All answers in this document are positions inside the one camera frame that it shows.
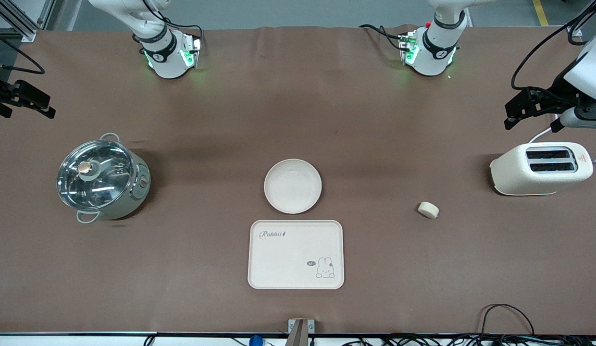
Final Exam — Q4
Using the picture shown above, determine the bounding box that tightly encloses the white steamed bun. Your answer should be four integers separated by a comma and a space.
418, 201, 440, 220

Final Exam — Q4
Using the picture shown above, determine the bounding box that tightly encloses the round cream plate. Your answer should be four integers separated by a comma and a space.
264, 159, 323, 215

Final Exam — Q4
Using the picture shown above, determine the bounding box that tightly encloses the cream rabbit print tray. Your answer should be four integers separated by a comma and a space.
248, 220, 345, 290

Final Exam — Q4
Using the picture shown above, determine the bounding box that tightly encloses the cream two-slot toaster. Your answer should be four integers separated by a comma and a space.
489, 141, 596, 197

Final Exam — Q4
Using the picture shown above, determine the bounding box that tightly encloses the glass pot lid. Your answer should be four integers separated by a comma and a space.
57, 140, 135, 212

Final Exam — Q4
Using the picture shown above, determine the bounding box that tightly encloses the pale green electric pot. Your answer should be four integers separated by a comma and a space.
57, 133, 152, 224

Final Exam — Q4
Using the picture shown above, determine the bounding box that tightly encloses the brown table mat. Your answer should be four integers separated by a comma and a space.
0, 24, 596, 335

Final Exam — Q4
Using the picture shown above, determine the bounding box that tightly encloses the white toaster power cord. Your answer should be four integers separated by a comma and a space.
527, 126, 553, 144

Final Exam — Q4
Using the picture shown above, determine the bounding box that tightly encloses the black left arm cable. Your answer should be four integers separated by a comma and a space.
511, 0, 596, 92

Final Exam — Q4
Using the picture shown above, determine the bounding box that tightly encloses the aluminium frame post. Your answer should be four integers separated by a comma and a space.
0, 0, 56, 43
566, 0, 596, 38

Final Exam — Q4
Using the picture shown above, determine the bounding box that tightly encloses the black left base cable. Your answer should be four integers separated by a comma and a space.
360, 24, 405, 51

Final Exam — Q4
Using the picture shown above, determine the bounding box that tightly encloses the black looped cable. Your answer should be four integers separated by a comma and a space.
477, 303, 537, 337

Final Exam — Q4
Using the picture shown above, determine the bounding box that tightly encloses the black cable bundle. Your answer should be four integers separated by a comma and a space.
143, 334, 596, 346

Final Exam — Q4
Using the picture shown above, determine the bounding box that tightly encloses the grey metal camera bracket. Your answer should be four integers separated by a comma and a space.
286, 318, 316, 346

